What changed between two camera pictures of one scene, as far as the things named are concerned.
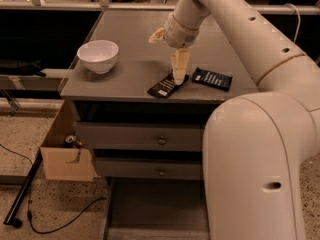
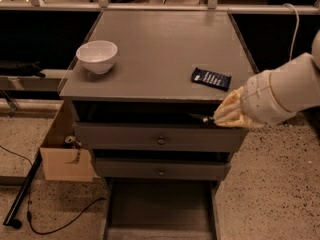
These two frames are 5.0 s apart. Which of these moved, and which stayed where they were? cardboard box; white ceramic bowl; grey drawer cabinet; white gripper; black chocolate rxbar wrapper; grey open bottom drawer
Moved: black chocolate rxbar wrapper; white gripper
Stayed: cardboard box; grey open bottom drawer; grey drawer cabinet; white ceramic bowl
